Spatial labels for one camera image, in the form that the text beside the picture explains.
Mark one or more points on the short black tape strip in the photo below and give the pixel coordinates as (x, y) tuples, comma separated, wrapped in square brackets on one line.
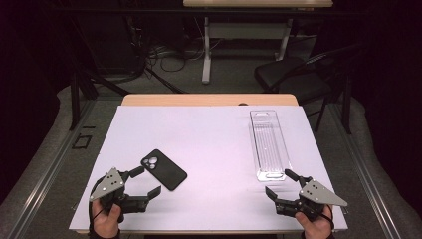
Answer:
[(89, 126)]

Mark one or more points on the black phone case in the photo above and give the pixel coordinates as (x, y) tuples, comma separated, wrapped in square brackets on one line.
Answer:
[(169, 174)]

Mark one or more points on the clear plastic packaging tray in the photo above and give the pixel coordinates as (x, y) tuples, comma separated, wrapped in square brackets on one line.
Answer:
[(269, 146)]

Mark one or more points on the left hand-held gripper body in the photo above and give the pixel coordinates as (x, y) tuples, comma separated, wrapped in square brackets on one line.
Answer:
[(107, 186)]

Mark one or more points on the wooden table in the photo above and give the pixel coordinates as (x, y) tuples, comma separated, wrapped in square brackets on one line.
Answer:
[(199, 99)]

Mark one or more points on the black chair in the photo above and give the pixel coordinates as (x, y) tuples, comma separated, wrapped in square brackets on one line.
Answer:
[(285, 76)]

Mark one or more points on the person's right hand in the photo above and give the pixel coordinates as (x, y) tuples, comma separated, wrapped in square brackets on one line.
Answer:
[(316, 227)]

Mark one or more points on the metal floor rail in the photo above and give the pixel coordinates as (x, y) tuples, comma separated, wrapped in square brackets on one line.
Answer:
[(49, 172), (368, 179)]

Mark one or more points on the white-legged desk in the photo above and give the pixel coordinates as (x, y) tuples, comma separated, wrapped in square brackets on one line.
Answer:
[(207, 59)]

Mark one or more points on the person's left hand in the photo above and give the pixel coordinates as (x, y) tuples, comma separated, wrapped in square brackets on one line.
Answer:
[(104, 224)]

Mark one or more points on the black metal stand frame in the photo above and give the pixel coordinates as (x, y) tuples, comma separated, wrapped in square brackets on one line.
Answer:
[(74, 99)]

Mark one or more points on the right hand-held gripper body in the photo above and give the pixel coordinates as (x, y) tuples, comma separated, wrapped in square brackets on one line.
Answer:
[(315, 194)]

